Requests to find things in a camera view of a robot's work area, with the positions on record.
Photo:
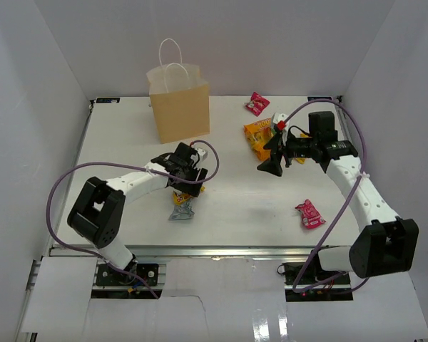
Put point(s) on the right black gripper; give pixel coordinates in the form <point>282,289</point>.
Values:
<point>272,165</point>

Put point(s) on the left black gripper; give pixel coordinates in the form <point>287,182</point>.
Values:
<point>190,189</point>

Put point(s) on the yellow M&M's packet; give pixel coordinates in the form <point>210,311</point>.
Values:
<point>180,197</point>

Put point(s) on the pink snack packet front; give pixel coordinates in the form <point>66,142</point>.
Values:
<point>310,216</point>

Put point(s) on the pink snack packet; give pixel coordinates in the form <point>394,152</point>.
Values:
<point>257,104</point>
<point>310,216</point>

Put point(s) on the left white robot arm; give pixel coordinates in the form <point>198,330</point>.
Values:
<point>97,212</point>

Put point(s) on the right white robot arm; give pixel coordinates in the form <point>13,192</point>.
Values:
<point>386,242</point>

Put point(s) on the large orange candy bag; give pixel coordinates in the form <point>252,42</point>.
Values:
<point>258,134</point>

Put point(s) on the brown paper bag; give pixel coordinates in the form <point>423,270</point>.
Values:
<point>180,99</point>

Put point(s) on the silver foil snack packet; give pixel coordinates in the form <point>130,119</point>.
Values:
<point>183,212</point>

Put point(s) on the small yellow snack bar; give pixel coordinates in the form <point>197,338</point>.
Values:
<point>300,160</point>

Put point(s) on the pink snack packet back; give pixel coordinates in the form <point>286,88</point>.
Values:
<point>257,104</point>

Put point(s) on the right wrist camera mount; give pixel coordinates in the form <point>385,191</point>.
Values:
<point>279,123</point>

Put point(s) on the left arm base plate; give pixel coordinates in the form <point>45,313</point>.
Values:
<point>106,276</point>

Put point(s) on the aluminium frame rail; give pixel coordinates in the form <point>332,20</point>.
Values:
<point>217,252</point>

